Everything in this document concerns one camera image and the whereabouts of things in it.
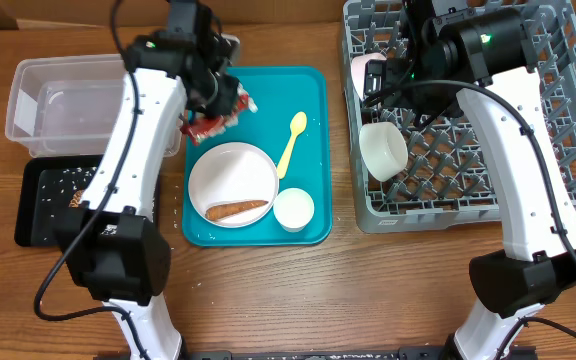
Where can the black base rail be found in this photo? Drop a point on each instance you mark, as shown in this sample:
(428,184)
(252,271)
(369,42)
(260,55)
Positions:
(405,353)

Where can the pink bowl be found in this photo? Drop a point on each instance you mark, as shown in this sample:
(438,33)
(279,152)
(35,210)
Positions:
(358,71)

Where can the white bowl with rice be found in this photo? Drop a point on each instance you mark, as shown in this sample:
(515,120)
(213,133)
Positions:
(383,150)

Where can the yellow plastic spoon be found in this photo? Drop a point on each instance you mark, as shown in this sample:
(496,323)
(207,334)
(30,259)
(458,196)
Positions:
(298,125)

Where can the brown sausage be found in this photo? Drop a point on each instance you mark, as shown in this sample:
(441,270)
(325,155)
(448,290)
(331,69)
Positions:
(225,210)

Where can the red snack wrapper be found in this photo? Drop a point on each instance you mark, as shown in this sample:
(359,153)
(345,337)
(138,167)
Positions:
(201,128)

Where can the small white cup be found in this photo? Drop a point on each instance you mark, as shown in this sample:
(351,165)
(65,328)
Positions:
(293,208)

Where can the brown food scrap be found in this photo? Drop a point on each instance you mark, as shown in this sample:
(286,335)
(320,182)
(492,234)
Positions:
(76,199)

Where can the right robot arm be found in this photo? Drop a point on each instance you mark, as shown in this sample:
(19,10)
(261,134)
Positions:
(485,68)

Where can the teal plastic tray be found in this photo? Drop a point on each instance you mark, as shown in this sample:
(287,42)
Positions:
(279,93)

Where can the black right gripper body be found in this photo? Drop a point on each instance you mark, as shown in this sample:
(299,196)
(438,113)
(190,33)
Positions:
(412,87)

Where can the grey dish rack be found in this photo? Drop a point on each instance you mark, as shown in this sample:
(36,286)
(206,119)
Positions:
(445,182)

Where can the black tray bin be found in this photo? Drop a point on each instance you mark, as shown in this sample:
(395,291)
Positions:
(47,187)

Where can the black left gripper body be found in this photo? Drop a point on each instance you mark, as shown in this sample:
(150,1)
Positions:
(216,95)

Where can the clear plastic bin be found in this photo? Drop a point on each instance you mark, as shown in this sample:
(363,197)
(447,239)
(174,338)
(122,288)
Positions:
(65,106)

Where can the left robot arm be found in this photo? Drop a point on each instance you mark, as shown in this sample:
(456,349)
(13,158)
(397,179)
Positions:
(176,81)

